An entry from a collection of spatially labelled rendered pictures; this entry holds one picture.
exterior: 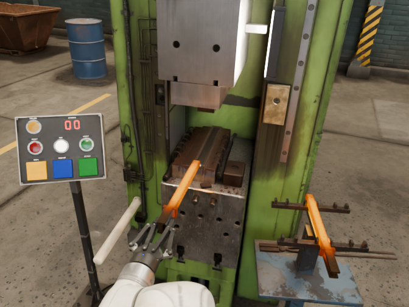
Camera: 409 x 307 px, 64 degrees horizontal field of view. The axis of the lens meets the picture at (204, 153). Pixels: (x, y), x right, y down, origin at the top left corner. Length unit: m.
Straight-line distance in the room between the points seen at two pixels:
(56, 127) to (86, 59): 4.49
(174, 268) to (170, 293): 1.12
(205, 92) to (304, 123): 0.45
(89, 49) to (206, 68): 4.72
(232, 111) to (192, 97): 0.55
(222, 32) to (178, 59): 0.20
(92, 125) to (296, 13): 0.91
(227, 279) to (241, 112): 0.88
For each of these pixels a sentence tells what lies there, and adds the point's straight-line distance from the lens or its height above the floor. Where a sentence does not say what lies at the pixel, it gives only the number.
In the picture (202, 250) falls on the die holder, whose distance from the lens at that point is 1.67.
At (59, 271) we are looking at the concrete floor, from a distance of 2.46.
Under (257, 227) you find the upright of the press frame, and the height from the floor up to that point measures 0.59.
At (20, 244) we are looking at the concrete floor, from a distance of 2.74.
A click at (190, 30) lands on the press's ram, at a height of 1.56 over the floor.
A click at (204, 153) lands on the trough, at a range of 1.56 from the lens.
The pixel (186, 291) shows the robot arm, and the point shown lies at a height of 1.19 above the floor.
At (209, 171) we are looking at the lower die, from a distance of 1.45.
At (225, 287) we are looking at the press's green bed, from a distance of 1.85.
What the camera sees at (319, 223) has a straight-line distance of 1.32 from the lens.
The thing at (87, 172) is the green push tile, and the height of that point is 0.99.
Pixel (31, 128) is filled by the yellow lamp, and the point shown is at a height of 1.16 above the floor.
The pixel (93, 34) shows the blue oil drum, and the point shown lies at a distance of 5.87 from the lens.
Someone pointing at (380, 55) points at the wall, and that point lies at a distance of 7.29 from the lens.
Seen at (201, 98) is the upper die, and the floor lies 1.31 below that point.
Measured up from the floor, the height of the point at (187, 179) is 1.07.
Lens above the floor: 1.77
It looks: 30 degrees down
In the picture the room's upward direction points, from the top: 2 degrees clockwise
